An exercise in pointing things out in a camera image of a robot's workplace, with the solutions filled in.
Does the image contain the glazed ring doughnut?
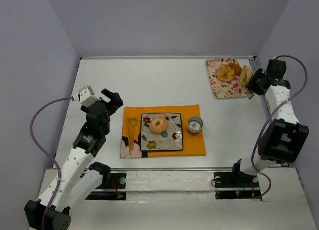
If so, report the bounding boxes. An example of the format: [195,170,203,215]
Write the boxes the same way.
[150,116,167,134]

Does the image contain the metal tongs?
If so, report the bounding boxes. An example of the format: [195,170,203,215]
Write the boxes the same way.
[247,92,254,100]

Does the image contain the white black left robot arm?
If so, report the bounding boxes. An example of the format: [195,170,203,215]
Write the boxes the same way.
[24,86,123,230]

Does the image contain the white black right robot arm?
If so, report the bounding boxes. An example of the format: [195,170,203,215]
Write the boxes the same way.
[232,55,309,181]

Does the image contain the tan bread slice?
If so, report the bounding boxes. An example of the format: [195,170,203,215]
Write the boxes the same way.
[239,65,252,86]

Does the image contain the dark brown pastry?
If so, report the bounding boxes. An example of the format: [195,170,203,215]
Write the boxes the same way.
[228,63,242,76]

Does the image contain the floral pink tray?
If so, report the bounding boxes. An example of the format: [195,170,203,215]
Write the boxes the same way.
[205,58,248,99]

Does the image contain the orange plastic spoon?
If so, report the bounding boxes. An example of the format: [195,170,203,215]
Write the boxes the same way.
[130,117,138,150]

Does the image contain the large golden bagel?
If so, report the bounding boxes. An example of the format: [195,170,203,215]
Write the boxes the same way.
[216,65,235,82]

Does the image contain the square floral ceramic plate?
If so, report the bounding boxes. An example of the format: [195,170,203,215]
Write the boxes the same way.
[140,113,183,152]

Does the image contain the small metal cup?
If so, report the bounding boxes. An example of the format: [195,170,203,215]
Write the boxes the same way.
[187,116,203,134]

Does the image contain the orange cartoon placemat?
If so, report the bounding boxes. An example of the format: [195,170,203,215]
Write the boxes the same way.
[120,105,206,159]

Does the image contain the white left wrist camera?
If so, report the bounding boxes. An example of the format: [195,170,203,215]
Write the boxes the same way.
[78,86,100,107]

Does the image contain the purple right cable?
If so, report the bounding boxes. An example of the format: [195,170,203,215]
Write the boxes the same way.
[251,55,308,199]

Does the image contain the purple cable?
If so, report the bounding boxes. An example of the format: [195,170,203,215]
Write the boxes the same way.
[29,97,75,230]
[251,55,308,199]

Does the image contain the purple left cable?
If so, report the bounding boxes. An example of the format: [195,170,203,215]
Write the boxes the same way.
[29,97,75,230]

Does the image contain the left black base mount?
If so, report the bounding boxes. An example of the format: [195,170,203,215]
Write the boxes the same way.
[85,172,127,201]

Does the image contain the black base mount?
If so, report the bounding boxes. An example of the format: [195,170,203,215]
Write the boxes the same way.
[211,172,262,200]
[85,172,127,201]

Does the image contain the aluminium front rail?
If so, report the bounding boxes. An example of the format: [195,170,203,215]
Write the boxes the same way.
[111,167,232,172]

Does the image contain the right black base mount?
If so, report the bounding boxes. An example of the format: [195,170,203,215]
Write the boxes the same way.
[211,172,262,200]

